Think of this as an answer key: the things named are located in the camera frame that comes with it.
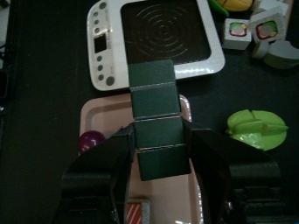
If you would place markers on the red striped toy sushi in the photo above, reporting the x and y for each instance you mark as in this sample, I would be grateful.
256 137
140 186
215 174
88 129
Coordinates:
136 212

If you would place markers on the yellow toy corn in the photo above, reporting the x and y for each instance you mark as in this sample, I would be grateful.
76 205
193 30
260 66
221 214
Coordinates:
233 4

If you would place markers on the pink plastic tray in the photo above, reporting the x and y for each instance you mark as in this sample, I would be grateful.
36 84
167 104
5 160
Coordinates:
171 163

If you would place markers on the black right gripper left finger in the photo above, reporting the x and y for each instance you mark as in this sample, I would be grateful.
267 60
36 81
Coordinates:
97 175

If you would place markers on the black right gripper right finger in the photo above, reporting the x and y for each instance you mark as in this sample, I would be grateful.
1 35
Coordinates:
233 178

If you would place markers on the grey cup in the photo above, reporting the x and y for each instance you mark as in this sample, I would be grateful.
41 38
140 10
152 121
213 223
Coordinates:
278 54

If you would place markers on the light green toy cabbage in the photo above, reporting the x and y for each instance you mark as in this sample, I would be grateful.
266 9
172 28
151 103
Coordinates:
258 129

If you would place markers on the purple toy grape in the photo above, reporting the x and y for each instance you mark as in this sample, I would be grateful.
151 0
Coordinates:
91 141

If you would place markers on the white toy induction cooktop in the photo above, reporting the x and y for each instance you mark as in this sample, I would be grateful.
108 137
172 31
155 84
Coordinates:
155 40

